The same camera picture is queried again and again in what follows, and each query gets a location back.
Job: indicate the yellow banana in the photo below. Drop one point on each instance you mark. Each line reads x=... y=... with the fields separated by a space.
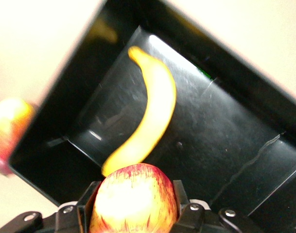
x=160 y=97

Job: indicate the red yellow apple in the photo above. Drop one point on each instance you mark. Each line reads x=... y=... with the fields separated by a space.
x=133 y=201

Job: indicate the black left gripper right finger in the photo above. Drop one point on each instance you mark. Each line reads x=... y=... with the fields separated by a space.
x=194 y=218

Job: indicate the red yellow mango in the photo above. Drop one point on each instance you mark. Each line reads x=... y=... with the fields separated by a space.
x=9 y=126

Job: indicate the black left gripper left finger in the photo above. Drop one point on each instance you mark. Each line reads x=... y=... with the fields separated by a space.
x=72 y=218

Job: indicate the black rectangular plastic tray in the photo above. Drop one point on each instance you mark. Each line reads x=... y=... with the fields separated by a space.
x=211 y=133

